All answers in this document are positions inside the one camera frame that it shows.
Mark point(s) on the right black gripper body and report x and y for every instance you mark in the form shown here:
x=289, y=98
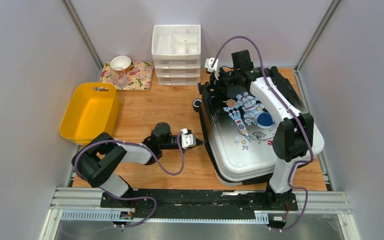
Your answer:
x=227, y=80

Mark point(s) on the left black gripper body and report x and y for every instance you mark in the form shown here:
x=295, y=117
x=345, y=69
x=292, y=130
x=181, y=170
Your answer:
x=171, y=143

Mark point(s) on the white black space suitcase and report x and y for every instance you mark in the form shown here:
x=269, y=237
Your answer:
x=237, y=160

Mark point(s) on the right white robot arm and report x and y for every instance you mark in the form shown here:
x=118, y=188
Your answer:
x=262, y=97

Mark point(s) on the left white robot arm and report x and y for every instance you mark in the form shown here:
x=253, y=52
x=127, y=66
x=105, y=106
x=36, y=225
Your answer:
x=96, y=163

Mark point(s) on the white plastic drawer organizer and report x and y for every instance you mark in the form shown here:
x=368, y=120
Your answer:
x=176, y=53

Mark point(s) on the floral serving tray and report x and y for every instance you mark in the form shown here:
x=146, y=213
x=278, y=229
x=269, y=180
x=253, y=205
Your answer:
x=139, y=75

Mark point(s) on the clear drinking glass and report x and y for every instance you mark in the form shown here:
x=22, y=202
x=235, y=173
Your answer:
x=120, y=78

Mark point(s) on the yellow plastic basket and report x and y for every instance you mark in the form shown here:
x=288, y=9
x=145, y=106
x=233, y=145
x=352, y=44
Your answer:
x=93, y=109

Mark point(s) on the white orange bowl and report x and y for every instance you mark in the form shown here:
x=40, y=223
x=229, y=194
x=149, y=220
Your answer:
x=120, y=63

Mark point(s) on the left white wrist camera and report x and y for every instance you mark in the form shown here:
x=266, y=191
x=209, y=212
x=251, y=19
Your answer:
x=187, y=139

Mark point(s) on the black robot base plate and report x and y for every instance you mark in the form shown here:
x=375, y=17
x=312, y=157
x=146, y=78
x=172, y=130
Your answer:
x=183, y=204

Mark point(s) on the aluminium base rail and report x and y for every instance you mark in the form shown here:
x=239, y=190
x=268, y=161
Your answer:
x=83, y=204

